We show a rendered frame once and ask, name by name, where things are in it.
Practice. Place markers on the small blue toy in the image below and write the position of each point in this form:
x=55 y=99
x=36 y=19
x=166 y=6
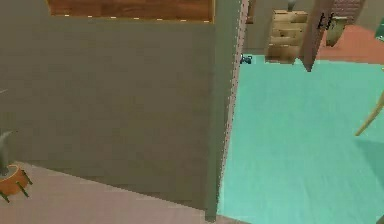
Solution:
x=246 y=59

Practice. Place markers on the framed brown wood picture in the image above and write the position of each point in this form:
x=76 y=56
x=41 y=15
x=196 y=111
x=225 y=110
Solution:
x=130 y=8

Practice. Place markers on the light wood chest of drawers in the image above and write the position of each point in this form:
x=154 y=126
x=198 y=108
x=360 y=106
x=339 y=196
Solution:
x=286 y=35

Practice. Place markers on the brown room door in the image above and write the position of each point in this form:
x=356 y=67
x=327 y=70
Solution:
x=315 y=33

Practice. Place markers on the beige round bin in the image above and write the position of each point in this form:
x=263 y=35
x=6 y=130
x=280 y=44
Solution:
x=335 y=30

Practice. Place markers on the light wood chair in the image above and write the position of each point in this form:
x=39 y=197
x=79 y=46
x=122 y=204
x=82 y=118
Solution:
x=370 y=117

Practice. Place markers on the grey plant in orange pot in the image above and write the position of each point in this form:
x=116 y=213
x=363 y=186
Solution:
x=11 y=180

